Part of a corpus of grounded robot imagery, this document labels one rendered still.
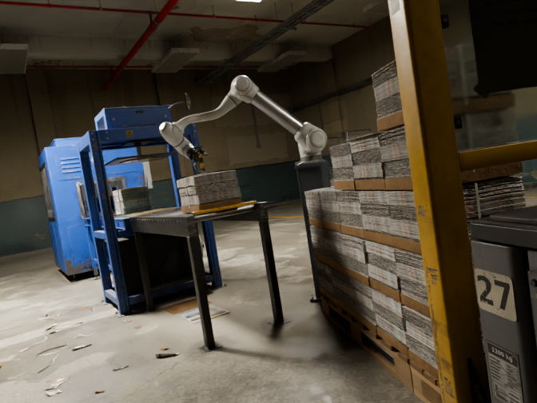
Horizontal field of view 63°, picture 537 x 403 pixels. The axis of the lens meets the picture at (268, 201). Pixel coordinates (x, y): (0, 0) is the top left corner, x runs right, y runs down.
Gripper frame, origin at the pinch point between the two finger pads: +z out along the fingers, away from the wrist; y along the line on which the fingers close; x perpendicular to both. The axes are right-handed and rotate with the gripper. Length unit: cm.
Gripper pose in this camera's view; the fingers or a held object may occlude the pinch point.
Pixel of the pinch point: (204, 164)
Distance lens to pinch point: 287.1
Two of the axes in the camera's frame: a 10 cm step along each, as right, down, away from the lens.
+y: -1.0, 8.9, 4.4
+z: 5.3, 4.2, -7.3
